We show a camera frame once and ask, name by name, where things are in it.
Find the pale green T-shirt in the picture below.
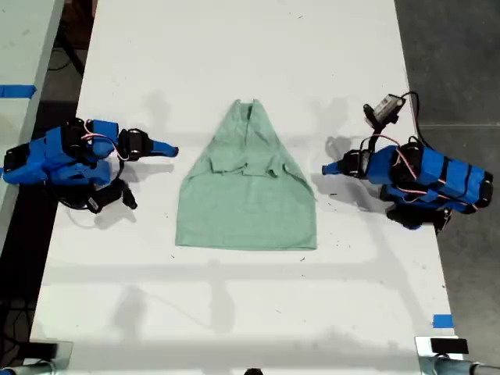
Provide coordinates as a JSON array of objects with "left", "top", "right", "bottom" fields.
[{"left": 174, "top": 98, "right": 318, "bottom": 252}]

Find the long blue tape strip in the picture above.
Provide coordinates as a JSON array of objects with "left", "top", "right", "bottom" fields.
[{"left": 0, "top": 84, "right": 38, "bottom": 98}]

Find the white side table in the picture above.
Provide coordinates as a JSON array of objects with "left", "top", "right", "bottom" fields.
[{"left": 0, "top": 0, "right": 66, "bottom": 251}]

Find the small blue tape piece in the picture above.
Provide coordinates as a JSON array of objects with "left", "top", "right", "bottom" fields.
[{"left": 432, "top": 313, "right": 455, "bottom": 330}]

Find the small black box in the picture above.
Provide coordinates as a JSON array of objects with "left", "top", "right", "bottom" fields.
[{"left": 429, "top": 338, "right": 470, "bottom": 355}]

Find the grey metal tube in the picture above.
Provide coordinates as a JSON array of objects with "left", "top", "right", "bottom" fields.
[
  {"left": 420, "top": 355, "right": 500, "bottom": 375},
  {"left": 0, "top": 361, "right": 56, "bottom": 375}
]

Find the red and white wire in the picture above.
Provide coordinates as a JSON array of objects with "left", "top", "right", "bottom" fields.
[
  {"left": 83, "top": 119, "right": 130, "bottom": 162},
  {"left": 373, "top": 134, "right": 488, "bottom": 201}
]

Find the black camera box with label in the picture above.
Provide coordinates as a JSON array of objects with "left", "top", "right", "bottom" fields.
[{"left": 83, "top": 180, "right": 138, "bottom": 215}]

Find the grey camera box on stalk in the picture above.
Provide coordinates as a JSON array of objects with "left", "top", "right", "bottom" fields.
[{"left": 362, "top": 92, "right": 407, "bottom": 136}]

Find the black camera cable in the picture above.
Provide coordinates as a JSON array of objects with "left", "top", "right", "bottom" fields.
[{"left": 401, "top": 91, "right": 430, "bottom": 146}]

